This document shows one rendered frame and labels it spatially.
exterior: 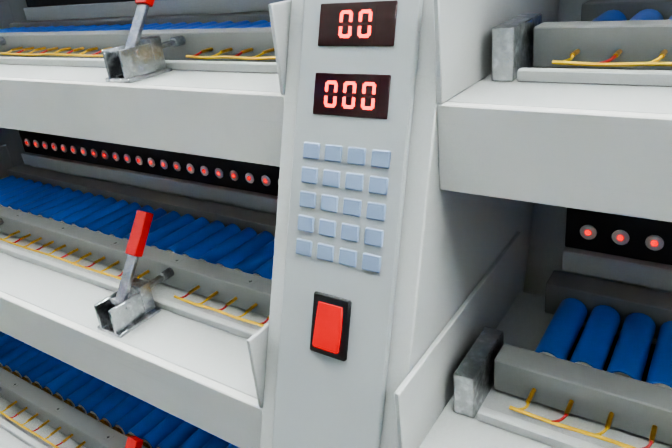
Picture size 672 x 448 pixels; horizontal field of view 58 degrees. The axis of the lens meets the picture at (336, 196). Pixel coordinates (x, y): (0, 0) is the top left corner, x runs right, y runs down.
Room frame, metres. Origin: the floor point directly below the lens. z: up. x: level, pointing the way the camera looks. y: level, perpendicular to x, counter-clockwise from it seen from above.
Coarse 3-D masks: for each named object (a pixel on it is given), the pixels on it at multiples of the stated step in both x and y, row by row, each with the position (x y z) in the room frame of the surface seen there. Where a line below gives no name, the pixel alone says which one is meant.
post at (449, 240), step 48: (432, 0) 0.30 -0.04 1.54; (288, 48) 0.35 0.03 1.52; (432, 48) 0.30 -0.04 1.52; (288, 96) 0.34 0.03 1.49; (432, 96) 0.30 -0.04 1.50; (288, 144) 0.34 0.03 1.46; (432, 144) 0.30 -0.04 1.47; (288, 192) 0.34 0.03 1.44; (432, 192) 0.30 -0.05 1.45; (432, 240) 0.30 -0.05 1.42; (480, 240) 0.37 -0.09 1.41; (528, 240) 0.46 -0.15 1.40; (432, 288) 0.31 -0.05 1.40; (432, 336) 0.32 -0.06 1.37; (384, 432) 0.30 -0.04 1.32
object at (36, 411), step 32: (0, 352) 0.70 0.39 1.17; (32, 352) 0.69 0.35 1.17; (0, 384) 0.63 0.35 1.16; (32, 384) 0.64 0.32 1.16; (64, 384) 0.63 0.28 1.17; (96, 384) 0.62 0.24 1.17; (0, 416) 0.61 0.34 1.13; (32, 416) 0.59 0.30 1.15; (64, 416) 0.57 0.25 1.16; (96, 416) 0.58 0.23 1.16; (128, 416) 0.57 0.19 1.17; (160, 416) 0.57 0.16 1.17
